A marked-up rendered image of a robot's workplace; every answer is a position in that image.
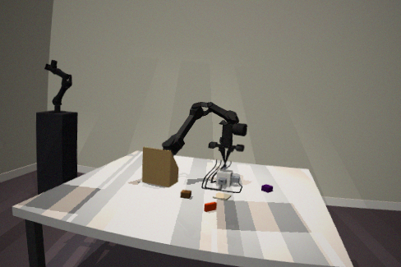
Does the red rectangular block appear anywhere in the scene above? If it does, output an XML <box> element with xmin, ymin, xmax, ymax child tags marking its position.
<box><xmin>204</xmin><ymin>202</ymin><xmax>217</xmax><ymax>212</ymax></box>

